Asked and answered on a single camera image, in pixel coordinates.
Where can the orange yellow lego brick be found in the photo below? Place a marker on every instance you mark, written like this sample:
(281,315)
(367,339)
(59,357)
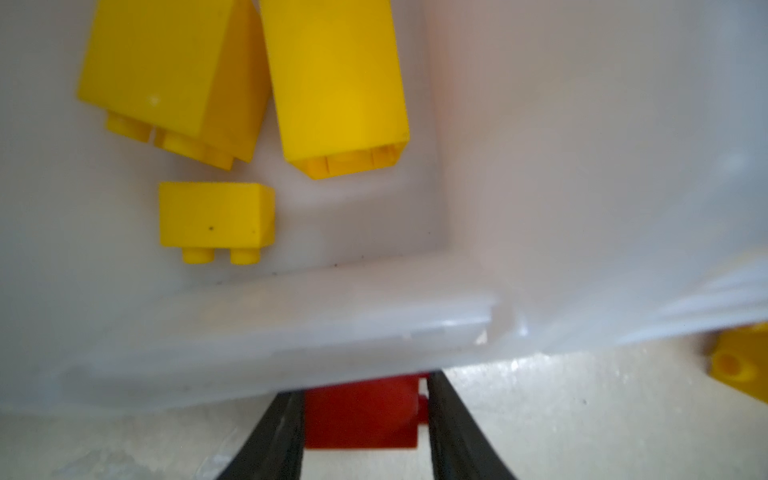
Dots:
(337,84)

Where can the small yellow lego brick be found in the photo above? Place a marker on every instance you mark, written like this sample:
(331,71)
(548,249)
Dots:
(200,218)

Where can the small red lego brick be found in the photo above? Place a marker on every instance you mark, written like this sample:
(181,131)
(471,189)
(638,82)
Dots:
(380,414)

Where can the white left plastic bin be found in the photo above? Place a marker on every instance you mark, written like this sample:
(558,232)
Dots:
(580,174)

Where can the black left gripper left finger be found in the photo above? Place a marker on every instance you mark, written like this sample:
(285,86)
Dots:
(275,448)

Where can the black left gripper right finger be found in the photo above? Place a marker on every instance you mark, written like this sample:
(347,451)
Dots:
(459,449)

